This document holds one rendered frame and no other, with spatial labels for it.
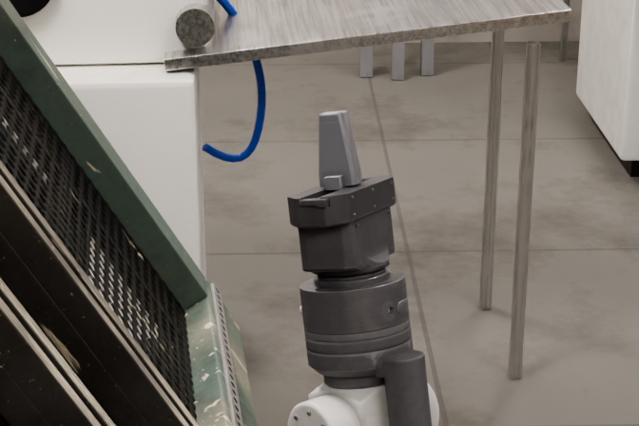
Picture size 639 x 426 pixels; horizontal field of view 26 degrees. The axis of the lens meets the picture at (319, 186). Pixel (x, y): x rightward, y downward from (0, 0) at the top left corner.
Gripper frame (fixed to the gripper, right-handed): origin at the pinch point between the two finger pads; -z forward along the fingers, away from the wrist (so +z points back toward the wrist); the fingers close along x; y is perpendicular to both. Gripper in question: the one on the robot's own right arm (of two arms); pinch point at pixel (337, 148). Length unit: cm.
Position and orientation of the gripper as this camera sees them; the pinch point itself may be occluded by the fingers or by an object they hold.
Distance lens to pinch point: 113.1
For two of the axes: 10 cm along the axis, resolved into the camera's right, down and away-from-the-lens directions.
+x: -4.4, 1.5, -8.9
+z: 1.1, 9.9, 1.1
